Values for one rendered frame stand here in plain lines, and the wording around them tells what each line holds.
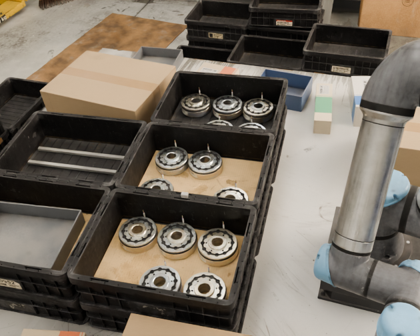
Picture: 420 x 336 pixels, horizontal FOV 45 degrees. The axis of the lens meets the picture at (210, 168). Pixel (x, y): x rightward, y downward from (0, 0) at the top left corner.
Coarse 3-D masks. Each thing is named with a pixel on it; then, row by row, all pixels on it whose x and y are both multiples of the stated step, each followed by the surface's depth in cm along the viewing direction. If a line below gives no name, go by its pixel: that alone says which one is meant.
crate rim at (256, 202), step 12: (144, 132) 156; (228, 132) 153; (240, 132) 152; (252, 132) 152; (264, 132) 151; (132, 156) 148; (264, 168) 140; (120, 180) 140; (264, 180) 137; (156, 192) 136; (168, 192) 136; (180, 192) 135; (252, 204) 130
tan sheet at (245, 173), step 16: (224, 160) 158; (240, 160) 158; (144, 176) 156; (160, 176) 155; (176, 176) 155; (192, 176) 154; (224, 176) 153; (240, 176) 153; (256, 176) 152; (192, 192) 149; (208, 192) 149
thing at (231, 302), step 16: (112, 192) 137; (128, 192) 137; (144, 192) 136; (240, 208) 130; (96, 224) 129; (80, 256) 122; (240, 256) 118; (240, 272) 115; (96, 288) 117; (112, 288) 116; (128, 288) 114; (144, 288) 114; (192, 304) 112; (208, 304) 110; (224, 304) 109
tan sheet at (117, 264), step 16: (160, 224) 141; (112, 240) 138; (240, 240) 134; (112, 256) 134; (128, 256) 133; (144, 256) 133; (160, 256) 133; (192, 256) 132; (96, 272) 130; (112, 272) 130; (128, 272) 130; (144, 272) 129; (192, 272) 128; (224, 272) 127
